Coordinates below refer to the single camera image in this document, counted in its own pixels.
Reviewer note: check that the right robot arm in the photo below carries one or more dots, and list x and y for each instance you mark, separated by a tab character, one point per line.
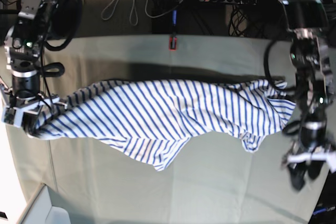
40	25

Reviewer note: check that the white plastic bin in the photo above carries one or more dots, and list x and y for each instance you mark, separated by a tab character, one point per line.
39	209

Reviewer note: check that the green table cloth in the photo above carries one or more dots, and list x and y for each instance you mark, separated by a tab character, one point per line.
212	180

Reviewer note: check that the red black middle clamp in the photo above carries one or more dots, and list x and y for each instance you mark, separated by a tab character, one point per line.
173	42

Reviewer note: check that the dark round floor object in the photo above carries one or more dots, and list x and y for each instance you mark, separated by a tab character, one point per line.
64	17

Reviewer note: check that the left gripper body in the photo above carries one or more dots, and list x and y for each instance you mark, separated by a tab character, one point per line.
297	154

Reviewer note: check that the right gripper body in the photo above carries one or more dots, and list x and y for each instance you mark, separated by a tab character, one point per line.
15	107

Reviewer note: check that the blue white striped t-shirt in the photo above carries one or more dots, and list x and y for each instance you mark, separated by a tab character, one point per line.
151	121

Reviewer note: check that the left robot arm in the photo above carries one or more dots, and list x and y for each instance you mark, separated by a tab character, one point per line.
313	145

